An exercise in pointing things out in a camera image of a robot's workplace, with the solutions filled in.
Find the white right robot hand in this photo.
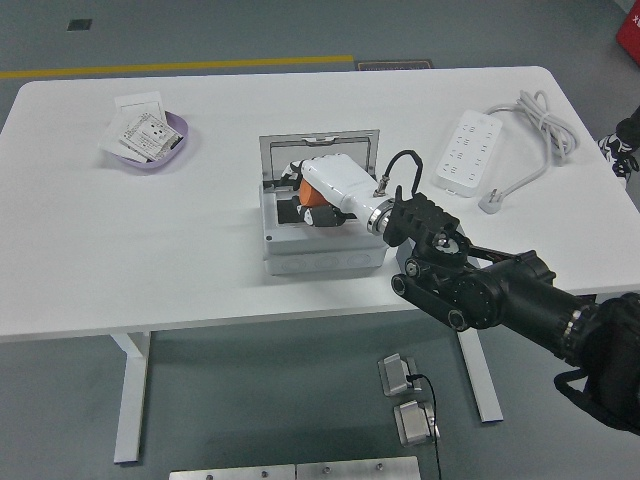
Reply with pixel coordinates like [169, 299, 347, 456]
[279, 153, 385, 230]

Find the orange cylinder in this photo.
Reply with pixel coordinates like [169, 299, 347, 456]
[298, 179, 334, 207]

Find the grey enclosure box with lid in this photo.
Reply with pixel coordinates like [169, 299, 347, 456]
[258, 128, 391, 276]

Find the grey cube with round hole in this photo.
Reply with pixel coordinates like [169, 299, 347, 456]
[393, 239, 416, 271]

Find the dark floor cover plate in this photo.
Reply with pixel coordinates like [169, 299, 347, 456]
[355, 58, 434, 72]

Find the white power strip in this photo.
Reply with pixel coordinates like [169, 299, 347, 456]
[432, 109, 503, 200]

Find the purple plastic tray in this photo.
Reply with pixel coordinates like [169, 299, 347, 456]
[102, 110, 191, 174]

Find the silver metal foot block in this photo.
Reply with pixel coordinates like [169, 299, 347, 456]
[377, 353, 424, 398]
[393, 399, 441, 447]

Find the white paper card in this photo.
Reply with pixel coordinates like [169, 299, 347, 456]
[98, 112, 146, 164]

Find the white table leg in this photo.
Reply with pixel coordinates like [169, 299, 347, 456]
[457, 327, 504, 425]
[109, 330, 152, 464]

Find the person's foot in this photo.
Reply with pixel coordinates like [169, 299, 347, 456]
[597, 107, 640, 187]

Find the red sign board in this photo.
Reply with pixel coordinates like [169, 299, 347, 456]
[614, 9, 640, 51]

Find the white blank wall panel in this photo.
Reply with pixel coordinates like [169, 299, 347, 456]
[114, 91, 165, 124]

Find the white power cable with plug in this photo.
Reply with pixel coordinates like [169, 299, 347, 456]
[478, 89, 581, 216]

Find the thin black floor cable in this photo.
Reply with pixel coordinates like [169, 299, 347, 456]
[407, 373, 444, 480]

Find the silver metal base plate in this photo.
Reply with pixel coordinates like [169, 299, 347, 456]
[168, 464, 297, 480]
[295, 455, 421, 480]

